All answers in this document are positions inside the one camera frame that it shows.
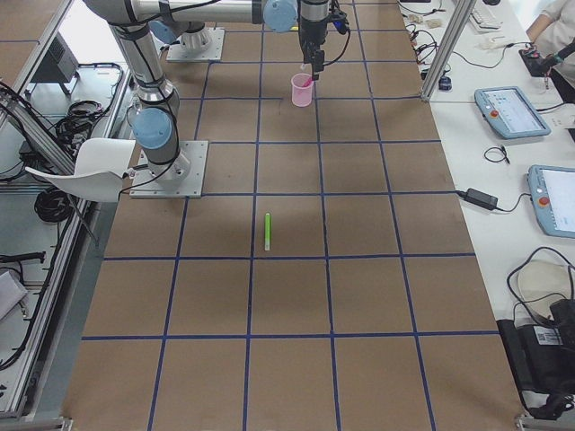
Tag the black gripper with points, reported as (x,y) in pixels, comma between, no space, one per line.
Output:
(312,28)

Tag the green marker pen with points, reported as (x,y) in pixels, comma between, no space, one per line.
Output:
(267,231)

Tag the blue teach pendant near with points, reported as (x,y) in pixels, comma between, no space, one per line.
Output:
(552,193)

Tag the aluminium frame post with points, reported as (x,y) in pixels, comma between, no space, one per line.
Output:
(446,47)

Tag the blue teach pendant far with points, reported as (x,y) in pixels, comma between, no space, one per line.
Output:
(509,113)

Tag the seated person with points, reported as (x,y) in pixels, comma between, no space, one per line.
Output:
(552,30)

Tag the blue teach pendant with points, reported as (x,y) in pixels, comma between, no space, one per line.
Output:
(552,193)
(509,113)

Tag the white plastic chair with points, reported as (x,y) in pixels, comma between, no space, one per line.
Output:
(99,169)

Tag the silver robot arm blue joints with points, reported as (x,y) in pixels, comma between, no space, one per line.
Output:
(136,24)

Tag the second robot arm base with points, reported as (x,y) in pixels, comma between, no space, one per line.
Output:
(196,38)

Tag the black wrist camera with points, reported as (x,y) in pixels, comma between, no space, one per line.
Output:
(340,21)

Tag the translucent pink cup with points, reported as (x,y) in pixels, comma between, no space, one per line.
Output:
(301,96)

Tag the black power adapter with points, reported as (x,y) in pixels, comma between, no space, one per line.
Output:
(478,198)

